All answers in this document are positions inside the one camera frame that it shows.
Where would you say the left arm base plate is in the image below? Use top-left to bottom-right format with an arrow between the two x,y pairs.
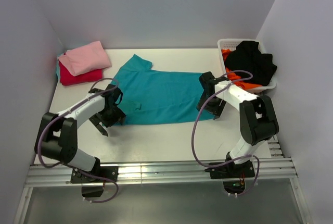
70,166 -> 119,184

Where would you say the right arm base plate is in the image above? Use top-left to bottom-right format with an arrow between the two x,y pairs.
204,161 -> 255,179

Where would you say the red folded t shirt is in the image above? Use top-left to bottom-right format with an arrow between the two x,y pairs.
59,63 -> 103,86

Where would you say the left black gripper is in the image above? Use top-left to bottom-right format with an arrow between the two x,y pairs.
89,105 -> 125,136

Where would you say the light blue folded t shirt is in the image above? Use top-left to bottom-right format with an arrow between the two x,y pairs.
56,53 -> 65,82

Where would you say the teal t shirt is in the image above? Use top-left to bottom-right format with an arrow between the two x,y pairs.
114,55 -> 214,125

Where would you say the pink folded t shirt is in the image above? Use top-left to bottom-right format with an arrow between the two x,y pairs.
58,41 -> 112,77

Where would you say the aluminium rail frame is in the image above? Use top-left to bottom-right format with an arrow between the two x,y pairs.
14,93 -> 313,224

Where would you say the white plastic basket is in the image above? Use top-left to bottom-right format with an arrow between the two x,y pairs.
217,39 -> 277,93

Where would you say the orange t shirt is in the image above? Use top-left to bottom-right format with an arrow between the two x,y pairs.
221,49 -> 261,90

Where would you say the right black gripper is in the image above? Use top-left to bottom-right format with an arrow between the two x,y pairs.
197,91 -> 227,120

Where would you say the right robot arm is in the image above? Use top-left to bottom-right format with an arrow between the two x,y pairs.
191,72 -> 279,177

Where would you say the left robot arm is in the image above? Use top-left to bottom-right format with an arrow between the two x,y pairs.
34,84 -> 126,182

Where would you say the black t shirt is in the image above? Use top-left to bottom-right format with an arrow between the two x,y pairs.
224,41 -> 277,86

